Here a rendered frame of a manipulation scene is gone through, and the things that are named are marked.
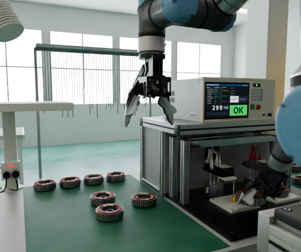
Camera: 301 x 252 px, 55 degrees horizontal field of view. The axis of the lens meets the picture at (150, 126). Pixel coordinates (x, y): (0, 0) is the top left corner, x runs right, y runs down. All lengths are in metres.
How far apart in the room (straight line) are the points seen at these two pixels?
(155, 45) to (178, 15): 0.12
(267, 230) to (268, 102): 0.97
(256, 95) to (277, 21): 4.13
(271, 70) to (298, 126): 5.00
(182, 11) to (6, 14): 1.20
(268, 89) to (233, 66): 8.05
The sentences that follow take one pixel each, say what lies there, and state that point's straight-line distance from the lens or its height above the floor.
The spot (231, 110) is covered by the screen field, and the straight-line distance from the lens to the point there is 1.42.
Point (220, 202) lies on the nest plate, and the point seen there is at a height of 0.78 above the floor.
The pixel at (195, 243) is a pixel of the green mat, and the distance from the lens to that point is 1.05.
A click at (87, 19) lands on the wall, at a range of 7.75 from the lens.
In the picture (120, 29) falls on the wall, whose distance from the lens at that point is 7.93.
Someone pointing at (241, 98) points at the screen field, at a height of 1.22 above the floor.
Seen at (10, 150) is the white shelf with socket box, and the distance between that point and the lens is 1.66.
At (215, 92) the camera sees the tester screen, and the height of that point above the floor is 1.25.
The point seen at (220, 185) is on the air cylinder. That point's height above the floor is 0.82.
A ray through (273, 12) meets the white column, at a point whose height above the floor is 2.59.
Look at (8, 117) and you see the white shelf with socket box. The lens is 1.64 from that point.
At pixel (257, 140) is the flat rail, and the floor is 1.02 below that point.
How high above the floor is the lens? 1.24
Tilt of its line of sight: 6 degrees down
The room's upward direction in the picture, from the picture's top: straight up
